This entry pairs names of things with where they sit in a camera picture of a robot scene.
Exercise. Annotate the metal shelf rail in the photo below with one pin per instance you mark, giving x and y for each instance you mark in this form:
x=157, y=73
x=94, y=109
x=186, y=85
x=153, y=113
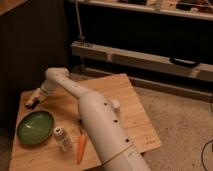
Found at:
x=140, y=60

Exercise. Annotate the upper wooden shelf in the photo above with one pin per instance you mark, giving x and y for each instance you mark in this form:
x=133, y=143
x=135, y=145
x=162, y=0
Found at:
x=155, y=7

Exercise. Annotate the small white spice bottle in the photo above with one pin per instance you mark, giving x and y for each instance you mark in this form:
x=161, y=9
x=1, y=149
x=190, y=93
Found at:
x=62, y=138

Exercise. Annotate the green bowl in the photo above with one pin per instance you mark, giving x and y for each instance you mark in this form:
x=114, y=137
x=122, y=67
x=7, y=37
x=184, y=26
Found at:
x=35, y=128

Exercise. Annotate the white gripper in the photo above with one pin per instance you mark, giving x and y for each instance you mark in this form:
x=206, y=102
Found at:
x=37, y=96

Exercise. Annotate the black handle on shelf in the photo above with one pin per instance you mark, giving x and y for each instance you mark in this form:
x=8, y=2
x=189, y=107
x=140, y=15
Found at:
x=184, y=63

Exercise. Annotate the orange carrot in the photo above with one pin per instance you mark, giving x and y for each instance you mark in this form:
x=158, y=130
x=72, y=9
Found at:
x=82, y=141

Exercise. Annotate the vertical metal pole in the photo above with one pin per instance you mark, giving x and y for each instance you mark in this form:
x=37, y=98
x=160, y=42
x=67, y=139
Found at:
x=81, y=37

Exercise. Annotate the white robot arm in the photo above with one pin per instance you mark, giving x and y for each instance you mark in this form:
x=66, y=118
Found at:
x=113, y=146

